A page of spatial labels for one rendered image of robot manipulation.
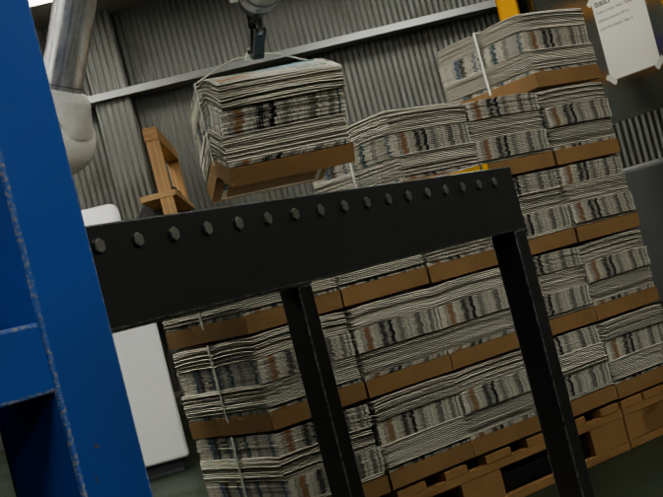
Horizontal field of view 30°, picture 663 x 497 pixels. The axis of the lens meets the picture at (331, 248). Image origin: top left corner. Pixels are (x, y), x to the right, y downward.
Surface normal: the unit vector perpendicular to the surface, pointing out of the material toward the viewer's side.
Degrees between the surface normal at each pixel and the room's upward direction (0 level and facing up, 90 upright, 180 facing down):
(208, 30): 90
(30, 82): 90
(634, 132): 90
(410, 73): 90
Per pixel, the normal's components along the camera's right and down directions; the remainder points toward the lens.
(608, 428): 0.58, -0.17
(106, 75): 0.07, -0.05
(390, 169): -0.76, 0.18
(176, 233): 0.81, -0.22
